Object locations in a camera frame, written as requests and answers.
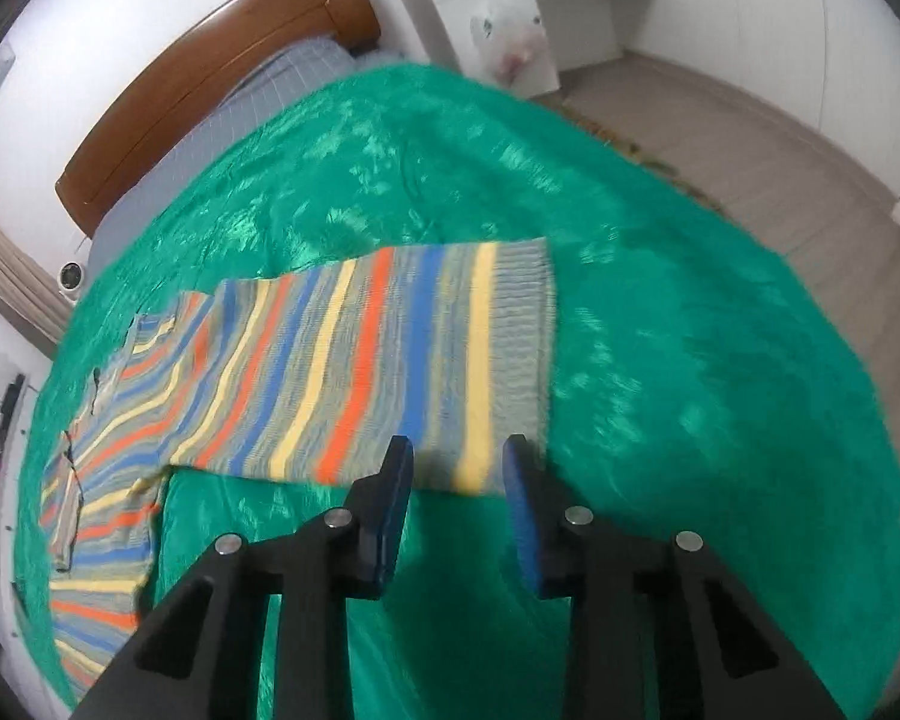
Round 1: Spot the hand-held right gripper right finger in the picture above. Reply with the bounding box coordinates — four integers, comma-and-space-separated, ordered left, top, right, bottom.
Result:
501, 433, 848, 720

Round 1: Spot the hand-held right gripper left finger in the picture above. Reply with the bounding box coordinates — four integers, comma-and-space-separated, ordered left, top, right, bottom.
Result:
75, 435, 415, 720

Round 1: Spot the striped knit sweater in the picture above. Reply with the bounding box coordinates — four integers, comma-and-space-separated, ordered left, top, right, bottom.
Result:
39, 237, 557, 698

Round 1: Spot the dark clothes pile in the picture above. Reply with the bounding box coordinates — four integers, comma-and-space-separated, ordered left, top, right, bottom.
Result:
0, 373, 27, 436

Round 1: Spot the green plush blanket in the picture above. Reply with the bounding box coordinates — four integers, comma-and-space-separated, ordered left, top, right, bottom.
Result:
11, 64, 900, 720

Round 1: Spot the patterned floor rug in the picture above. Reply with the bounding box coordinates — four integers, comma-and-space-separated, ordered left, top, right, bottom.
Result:
561, 101, 730, 217

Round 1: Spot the grey striped bed sheet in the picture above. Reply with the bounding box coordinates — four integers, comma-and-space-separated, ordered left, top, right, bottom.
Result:
90, 37, 406, 278

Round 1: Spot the beige curtain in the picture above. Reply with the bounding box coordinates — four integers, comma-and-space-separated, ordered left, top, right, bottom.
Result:
0, 191, 68, 361

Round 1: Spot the wooden bed headboard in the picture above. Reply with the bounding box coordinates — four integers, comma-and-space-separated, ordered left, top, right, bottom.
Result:
55, 0, 382, 235

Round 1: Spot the clear plastic bag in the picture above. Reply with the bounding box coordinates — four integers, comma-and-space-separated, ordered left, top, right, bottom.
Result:
470, 0, 553, 85

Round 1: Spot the white wardrobe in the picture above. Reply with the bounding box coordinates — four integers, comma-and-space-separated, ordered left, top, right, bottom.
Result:
645, 0, 900, 230

